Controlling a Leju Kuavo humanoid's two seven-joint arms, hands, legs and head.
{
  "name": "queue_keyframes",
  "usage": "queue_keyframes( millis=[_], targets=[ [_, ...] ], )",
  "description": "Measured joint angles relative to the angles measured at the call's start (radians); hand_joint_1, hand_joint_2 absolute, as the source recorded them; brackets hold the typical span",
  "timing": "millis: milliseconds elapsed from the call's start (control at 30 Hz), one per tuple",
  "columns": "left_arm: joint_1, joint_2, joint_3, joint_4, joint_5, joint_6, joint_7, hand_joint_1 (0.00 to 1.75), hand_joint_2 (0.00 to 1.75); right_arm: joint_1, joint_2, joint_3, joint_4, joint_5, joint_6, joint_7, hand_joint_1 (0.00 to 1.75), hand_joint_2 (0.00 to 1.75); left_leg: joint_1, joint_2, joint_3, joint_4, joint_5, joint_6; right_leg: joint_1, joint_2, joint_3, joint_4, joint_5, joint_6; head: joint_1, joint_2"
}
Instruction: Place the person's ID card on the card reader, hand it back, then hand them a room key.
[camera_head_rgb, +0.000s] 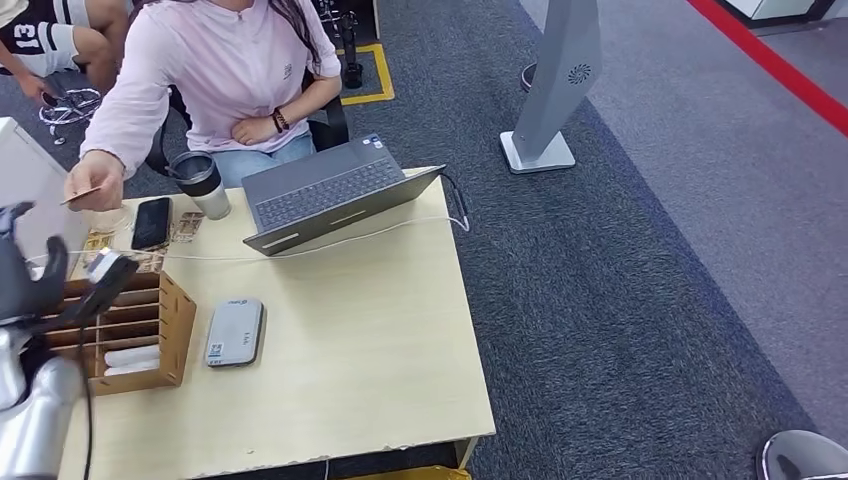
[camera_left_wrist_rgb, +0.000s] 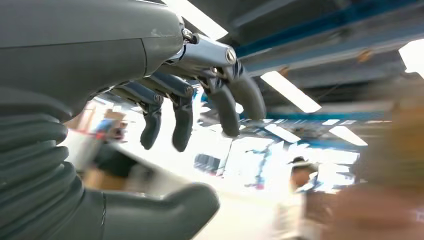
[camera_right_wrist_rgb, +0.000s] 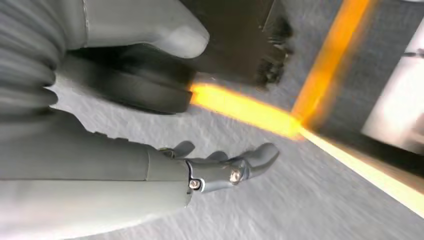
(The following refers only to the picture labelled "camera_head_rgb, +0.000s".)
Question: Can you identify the person's left hand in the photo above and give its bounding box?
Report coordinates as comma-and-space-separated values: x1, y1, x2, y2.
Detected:
231, 115, 278, 147

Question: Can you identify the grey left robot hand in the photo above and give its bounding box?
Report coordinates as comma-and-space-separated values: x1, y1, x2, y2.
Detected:
0, 201, 71, 326

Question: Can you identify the person's right hand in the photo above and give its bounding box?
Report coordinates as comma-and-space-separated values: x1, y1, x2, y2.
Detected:
64, 150, 126, 213

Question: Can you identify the patterned ID card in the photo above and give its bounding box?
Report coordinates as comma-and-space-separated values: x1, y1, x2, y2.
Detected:
60, 186, 102, 206

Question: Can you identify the person in numbered jersey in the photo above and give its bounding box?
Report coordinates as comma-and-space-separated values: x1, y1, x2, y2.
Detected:
0, 0, 130, 101

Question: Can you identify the wooden card organiser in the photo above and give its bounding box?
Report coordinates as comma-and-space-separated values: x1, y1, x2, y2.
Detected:
42, 270, 198, 397

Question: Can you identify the grey card reader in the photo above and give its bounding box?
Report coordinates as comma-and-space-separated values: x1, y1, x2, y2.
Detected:
203, 297, 266, 369

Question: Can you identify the white cabinet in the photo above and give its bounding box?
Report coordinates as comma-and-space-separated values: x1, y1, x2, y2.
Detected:
0, 117, 91, 266

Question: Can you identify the black smartphone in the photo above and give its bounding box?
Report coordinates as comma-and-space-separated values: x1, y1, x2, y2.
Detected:
130, 196, 174, 252

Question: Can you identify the chrome stool base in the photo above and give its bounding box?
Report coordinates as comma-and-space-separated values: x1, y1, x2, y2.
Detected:
38, 86, 104, 146

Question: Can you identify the steel tumbler with black rim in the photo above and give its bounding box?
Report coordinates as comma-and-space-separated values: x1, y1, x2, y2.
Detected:
168, 151, 232, 221

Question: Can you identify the black office chair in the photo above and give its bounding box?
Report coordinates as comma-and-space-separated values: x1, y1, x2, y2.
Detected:
144, 66, 350, 177

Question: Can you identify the grey laptop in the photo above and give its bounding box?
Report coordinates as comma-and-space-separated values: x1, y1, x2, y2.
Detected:
241, 133, 447, 257

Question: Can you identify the grey kiosk stand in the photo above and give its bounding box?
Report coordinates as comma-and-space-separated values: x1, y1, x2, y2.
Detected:
500, 0, 603, 175

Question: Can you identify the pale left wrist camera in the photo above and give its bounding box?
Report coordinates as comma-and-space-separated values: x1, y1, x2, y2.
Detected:
76, 248, 140, 319

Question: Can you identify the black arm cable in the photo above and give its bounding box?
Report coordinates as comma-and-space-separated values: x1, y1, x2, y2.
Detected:
78, 311, 95, 480

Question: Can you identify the white cable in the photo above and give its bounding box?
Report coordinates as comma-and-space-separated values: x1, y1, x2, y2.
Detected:
26, 215, 472, 264

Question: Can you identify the black laptop cable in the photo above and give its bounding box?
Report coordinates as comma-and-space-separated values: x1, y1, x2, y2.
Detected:
440, 173, 470, 230

